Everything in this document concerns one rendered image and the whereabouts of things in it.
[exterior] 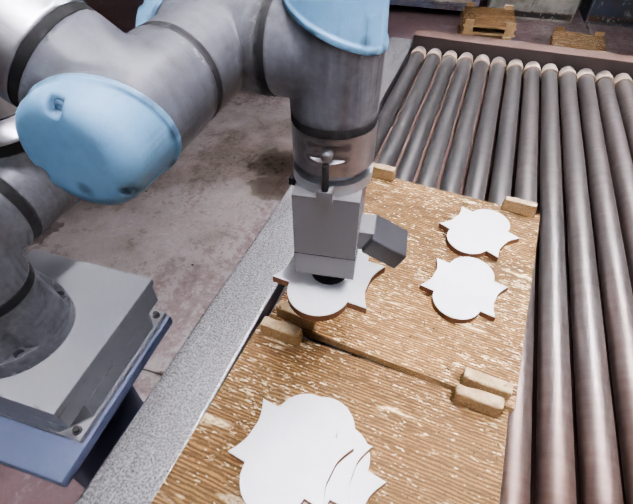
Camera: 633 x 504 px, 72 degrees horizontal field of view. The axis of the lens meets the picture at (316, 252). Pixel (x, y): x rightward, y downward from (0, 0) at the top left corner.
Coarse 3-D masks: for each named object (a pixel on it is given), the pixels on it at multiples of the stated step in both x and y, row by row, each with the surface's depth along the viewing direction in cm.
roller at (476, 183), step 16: (496, 64) 133; (496, 80) 125; (496, 96) 118; (496, 112) 113; (480, 128) 107; (480, 144) 101; (480, 160) 96; (480, 176) 92; (464, 192) 91; (480, 192) 89
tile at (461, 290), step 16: (448, 272) 69; (464, 272) 69; (480, 272) 69; (432, 288) 67; (448, 288) 67; (464, 288) 67; (480, 288) 67; (496, 288) 67; (432, 304) 66; (448, 304) 65; (464, 304) 65; (480, 304) 65; (448, 320) 64; (464, 320) 63
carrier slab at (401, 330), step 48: (384, 192) 86; (432, 192) 86; (432, 240) 76; (528, 240) 76; (384, 288) 68; (528, 288) 68; (336, 336) 62; (384, 336) 62; (432, 336) 62; (480, 336) 62
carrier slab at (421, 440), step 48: (240, 384) 57; (288, 384) 57; (336, 384) 57; (384, 384) 57; (432, 384) 57; (240, 432) 53; (384, 432) 53; (432, 432) 53; (480, 432) 53; (192, 480) 49; (384, 480) 49; (432, 480) 49; (480, 480) 49
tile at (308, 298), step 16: (368, 256) 53; (288, 272) 52; (368, 272) 52; (288, 288) 50; (304, 288) 50; (320, 288) 50; (336, 288) 50; (352, 288) 50; (304, 304) 48; (320, 304) 48; (336, 304) 48; (352, 304) 49; (320, 320) 48
